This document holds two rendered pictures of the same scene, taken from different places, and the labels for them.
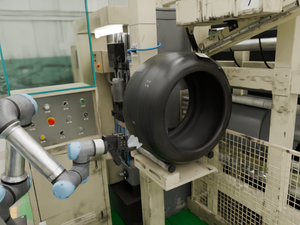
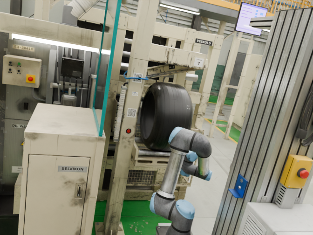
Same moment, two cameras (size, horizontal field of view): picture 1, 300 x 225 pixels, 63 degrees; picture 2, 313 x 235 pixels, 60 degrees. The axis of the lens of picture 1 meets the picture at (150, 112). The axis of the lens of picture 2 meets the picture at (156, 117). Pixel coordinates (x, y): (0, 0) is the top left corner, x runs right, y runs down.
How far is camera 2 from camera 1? 233 cm
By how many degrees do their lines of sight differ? 76
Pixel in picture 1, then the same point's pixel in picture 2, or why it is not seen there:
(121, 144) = not seen: hidden behind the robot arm
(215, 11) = (178, 60)
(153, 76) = (188, 102)
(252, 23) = (184, 69)
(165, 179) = not seen: hidden behind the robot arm
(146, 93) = (189, 113)
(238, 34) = (174, 72)
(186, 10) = (155, 52)
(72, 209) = not seen: outside the picture
